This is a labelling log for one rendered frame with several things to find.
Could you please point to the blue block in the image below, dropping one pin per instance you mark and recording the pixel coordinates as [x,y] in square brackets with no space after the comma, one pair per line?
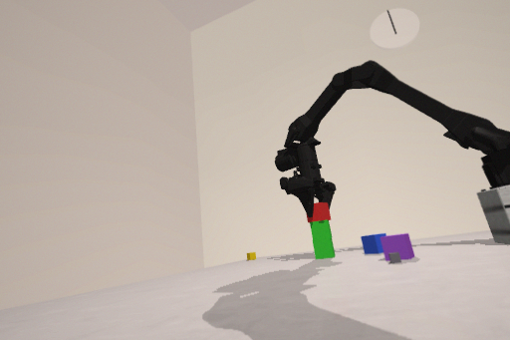
[372,243]

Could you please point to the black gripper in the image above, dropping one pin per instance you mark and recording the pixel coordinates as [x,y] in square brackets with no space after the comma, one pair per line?
[311,185]

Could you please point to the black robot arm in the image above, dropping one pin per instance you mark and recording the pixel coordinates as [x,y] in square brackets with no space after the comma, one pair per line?
[465,128]

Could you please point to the red block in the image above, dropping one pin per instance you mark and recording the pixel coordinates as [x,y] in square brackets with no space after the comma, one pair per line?
[321,212]

